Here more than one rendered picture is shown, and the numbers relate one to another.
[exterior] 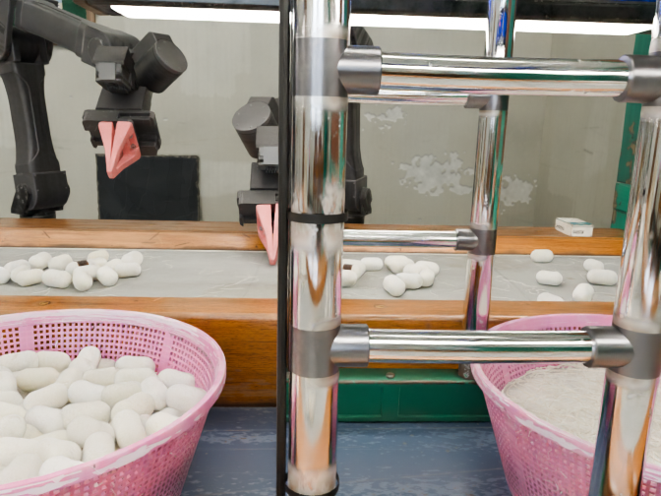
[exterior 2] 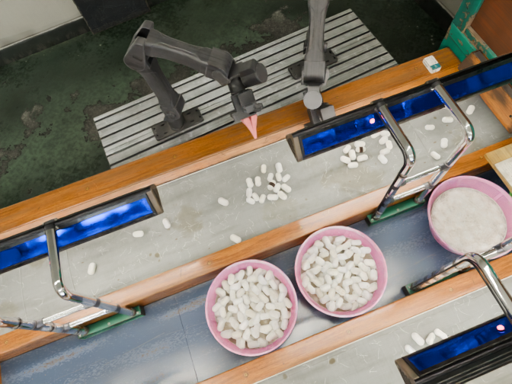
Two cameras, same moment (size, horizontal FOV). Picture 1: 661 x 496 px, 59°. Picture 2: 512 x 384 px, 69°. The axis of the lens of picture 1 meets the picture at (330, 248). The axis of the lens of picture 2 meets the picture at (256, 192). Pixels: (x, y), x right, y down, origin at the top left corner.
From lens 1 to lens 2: 1.04 m
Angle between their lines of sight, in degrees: 53
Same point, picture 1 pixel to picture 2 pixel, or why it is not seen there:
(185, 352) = (354, 235)
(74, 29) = (196, 62)
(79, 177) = not seen: outside the picture
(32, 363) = (317, 249)
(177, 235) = (275, 135)
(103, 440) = (364, 274)
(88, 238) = (241, 149)
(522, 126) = not seen: outside the picture
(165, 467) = (380, 276)
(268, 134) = (326, 113)
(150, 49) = (253, 76)
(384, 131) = not seen: outside the picture
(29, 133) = (165, 93)
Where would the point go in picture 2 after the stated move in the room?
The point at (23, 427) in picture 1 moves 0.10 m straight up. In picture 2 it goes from (342, 275) to (347, 268)
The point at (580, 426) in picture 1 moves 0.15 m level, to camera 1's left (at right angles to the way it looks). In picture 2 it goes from (452, 227) to (408, 242)
